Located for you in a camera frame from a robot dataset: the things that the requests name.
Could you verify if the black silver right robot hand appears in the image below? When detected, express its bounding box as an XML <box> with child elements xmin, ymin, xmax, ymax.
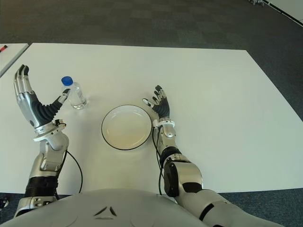
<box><xmin>142</xmin><ymin>85</ymin><xmax>171</xmax><ymax>119</ymax></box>

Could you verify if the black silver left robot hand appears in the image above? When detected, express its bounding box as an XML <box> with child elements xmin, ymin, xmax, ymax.
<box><xmin>14</xmin><ymin>64</ymin><xmax>71</xmax><ymax>130</ymax></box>

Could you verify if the clear bottle with blue cap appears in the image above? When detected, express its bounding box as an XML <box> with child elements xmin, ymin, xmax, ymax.
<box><xmin>61</xmin><ymin>76</ymin><xmax>88</xmax><ymax>110</ymax></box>

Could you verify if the white plate with black rim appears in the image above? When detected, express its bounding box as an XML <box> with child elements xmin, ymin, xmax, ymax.
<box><xmin>101</xmin><ymin>104</ymin><xmax>152</xmax><ymax>150</ymax></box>

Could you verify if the grey robot torso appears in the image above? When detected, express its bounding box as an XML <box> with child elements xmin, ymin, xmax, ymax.
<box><xmin>4</xmin><ymin>188</ymin><xmax>256</xmax><ymax>227</ymax></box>

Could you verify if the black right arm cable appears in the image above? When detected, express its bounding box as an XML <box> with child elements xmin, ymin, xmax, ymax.
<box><xmin>152</xmin><ymin>125</ymin><xmax>166</xmax><ymax>196</ymax></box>

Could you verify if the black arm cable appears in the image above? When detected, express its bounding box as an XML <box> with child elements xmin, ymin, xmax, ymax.
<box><xmin>152</xmin><ymin>125</ymin><xmax>166</xmax><ymax>196</ymax></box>
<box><xmin>54</xmin><ymin>148</ymin><xmax>83</xmax><ymax>195</ymax></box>

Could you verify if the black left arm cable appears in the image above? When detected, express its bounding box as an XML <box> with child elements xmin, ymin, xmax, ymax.
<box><xmin>54</xmin><ymin>148</ymin><xmax>83</xmax><ymax>195</ymax></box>

